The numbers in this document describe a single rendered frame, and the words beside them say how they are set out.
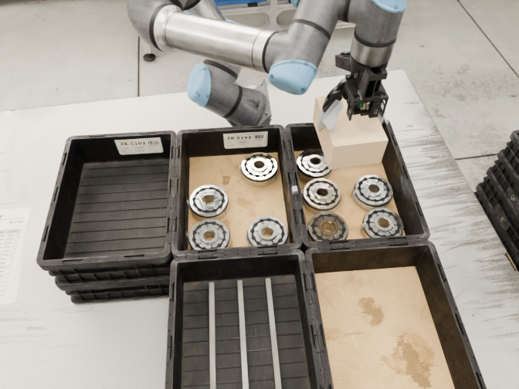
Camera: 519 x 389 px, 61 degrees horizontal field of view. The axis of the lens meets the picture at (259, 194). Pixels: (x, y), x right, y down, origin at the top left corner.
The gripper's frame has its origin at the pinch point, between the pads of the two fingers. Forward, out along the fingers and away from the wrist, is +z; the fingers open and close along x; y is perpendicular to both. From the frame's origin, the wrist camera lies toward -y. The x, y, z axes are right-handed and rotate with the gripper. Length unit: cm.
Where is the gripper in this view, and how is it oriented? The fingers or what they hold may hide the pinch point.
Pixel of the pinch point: (348, 124)
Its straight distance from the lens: 102.1
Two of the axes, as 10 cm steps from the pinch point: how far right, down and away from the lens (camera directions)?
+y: 1.6, 8.0, -5.8
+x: 9.9, -1.3, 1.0
